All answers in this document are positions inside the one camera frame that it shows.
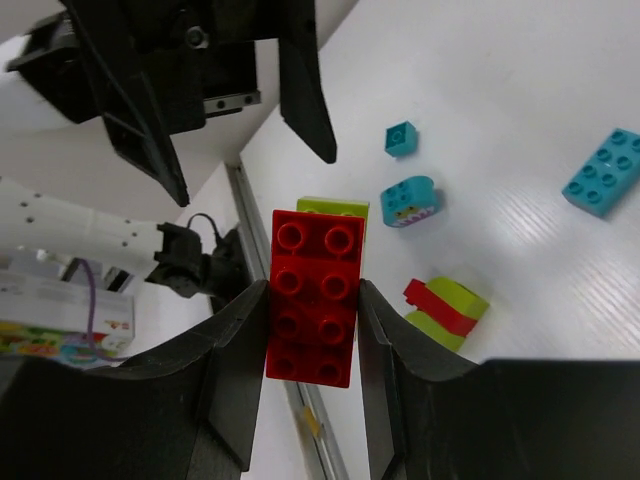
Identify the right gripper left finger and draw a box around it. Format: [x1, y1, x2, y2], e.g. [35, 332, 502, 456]
[1, 281, 268, 479]

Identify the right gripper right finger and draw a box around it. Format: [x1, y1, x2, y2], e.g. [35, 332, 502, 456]
[357, 280, 639, 479]

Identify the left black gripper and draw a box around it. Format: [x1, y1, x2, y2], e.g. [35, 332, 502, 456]
[6, 1, 337, 207]

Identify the long green lego brick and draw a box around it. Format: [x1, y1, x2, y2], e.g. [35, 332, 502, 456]
[296, 196, 371, 341]

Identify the long red lego brick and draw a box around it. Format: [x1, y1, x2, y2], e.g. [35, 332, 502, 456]
[266, 210, 365, 388]

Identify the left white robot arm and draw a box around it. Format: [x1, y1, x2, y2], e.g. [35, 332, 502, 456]
[1, 1, 337, 298]

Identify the green red curved lego stack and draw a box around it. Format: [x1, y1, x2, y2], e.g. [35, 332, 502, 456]
[403, 276, 489, 352]

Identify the colourful lego box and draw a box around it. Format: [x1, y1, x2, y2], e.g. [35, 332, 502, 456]
[1, 249, 135, 368]

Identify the small teal lego brick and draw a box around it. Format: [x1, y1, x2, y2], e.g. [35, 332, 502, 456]
[385, 121, 418, 158]

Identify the curved teal lego brick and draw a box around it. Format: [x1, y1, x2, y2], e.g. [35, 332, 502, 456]
[380, 175, 441, 228]

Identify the long teal lego brick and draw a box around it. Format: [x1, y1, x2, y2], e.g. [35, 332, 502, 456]
[562, 129, 640, 218]

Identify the front aluminium rail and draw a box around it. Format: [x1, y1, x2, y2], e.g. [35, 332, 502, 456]
[227, 167, 364, 479]

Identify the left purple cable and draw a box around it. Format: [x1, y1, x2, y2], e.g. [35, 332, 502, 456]
[74, 257, 131, 362]

